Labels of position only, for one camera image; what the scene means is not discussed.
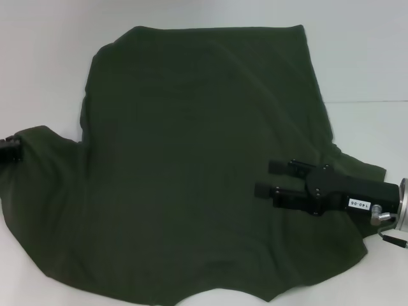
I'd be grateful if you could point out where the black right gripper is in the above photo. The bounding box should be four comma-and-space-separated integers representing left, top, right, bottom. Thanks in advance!
254, 159, 402, 217

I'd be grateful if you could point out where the dark green t-shirt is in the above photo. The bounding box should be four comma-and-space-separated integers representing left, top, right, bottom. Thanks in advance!
0, 24, 387, 306

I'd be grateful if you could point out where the right gripper cable with plug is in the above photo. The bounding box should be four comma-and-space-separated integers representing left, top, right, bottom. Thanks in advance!
371, 205, 408, 249

